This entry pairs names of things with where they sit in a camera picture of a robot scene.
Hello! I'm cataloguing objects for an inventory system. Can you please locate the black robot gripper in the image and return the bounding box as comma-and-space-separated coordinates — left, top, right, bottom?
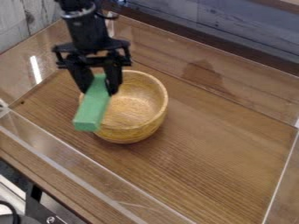
52, 8, 132, 95

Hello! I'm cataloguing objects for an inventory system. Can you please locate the green rectangular block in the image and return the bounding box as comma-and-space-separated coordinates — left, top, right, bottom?
72, 74, 109, 132

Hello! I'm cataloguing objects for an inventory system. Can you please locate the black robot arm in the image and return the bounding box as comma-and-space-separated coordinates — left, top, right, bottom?
50, 0, 132, 95

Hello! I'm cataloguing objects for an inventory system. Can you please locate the brown wooden bowl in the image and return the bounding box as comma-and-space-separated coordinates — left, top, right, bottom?
93, 70, 168, 144

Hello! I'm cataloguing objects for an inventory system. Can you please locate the clear acrylic tray wall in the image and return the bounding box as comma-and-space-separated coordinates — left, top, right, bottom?
0, 17, 299, 224

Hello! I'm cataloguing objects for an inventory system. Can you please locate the black table clamp bracket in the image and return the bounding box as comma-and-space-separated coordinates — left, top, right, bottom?
24, 185, 84, 224

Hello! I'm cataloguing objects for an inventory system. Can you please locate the black cable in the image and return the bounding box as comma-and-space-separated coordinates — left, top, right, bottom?
0, 200, 21, 224

